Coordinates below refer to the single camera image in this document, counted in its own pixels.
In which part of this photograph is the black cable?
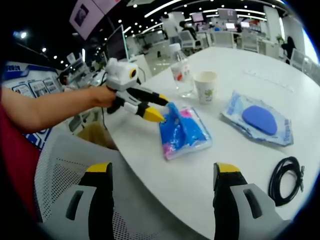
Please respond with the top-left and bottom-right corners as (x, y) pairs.
(268, 156), (306, 207)

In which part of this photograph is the person's left hand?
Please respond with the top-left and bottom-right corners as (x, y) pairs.
(98, 84), (119, 108)

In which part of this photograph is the row of white chairs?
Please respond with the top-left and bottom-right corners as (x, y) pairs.
(284, 47), (320, 81)

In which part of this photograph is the white paper cup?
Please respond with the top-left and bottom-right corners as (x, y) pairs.
(193, 71), (218, 105)

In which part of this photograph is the blue pad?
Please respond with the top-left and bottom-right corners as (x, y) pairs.
(219, 89), (295, 148)

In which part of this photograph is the clear plastic bottle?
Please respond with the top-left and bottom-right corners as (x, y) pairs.
(170, 42), (195, 99)

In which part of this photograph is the hanging screen with dark picture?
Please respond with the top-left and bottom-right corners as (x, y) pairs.
(69, 0), (105, 41)

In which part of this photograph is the row of office workstations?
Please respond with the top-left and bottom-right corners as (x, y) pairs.
(192, 8), (276, 53)

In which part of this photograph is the white table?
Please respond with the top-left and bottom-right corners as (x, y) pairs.
(104, 46), (320, 240)

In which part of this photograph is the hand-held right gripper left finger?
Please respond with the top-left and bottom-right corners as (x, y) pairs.
(59, 161), (115, 240)

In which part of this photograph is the blue wall display board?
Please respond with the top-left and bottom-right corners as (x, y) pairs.
(1, 63), (62, 151)

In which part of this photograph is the white mesh chair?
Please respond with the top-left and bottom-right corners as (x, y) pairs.
(33, 133), (208, 240)

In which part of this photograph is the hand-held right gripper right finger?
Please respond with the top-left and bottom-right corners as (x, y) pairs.
(212, 161), (293, 240)

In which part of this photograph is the plain hanging screen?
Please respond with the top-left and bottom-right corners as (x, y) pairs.
(92, 0), (121, 15)

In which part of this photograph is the blue and pink packet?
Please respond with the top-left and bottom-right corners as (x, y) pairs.
(158, 101), (213, 162)

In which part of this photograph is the open grey laptop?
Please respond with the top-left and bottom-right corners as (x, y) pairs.
(106, 24), (129, 63)

